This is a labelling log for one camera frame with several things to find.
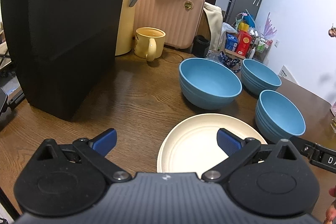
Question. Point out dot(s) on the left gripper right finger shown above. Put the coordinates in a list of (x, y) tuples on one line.
[(239, 151)]

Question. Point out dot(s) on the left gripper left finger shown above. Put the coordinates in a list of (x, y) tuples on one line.
[(94, 151)]

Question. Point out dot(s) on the cream plate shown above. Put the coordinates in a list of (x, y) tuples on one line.
[(191, 146)]

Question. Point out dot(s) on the blue bowl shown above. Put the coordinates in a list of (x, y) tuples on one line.
[(277, 117), (208, 84), (257, 77)]

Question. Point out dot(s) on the person's hand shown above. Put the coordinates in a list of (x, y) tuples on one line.
[(331, 210)]

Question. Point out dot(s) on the black phone stand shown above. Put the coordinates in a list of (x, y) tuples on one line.
[(16, 97)]

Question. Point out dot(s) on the blue carton box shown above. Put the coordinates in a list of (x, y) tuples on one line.
[(231, 42)]

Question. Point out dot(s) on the red gift box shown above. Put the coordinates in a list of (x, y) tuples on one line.
[(244, 40)]

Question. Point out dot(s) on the black cylinder cup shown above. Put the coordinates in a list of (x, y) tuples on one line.
[(200, 46)]

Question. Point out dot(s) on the yellow mug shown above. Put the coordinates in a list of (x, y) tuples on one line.
[(149, 43)]

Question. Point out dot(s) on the white plastic bag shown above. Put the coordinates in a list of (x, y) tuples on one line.
[(226, 28)]

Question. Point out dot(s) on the wooden chair with cloth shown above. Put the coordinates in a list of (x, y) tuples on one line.
[(210, 25)]

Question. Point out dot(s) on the black paper shopping bag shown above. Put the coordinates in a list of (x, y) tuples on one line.
[(60, 48)]

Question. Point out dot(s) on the pink suitcase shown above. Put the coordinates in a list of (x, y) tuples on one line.
[(179, 19)]

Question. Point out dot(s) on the white board leaning wall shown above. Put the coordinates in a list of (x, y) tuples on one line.
[(285, 73)]

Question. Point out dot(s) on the blue lanyard keys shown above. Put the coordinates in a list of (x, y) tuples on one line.
[(234, 64)]

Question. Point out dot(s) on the wire storage rack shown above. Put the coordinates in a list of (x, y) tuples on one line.
[(259, 46)]

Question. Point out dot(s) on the yellow kettle grey handle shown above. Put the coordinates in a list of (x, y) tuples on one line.
[(125, 27)]

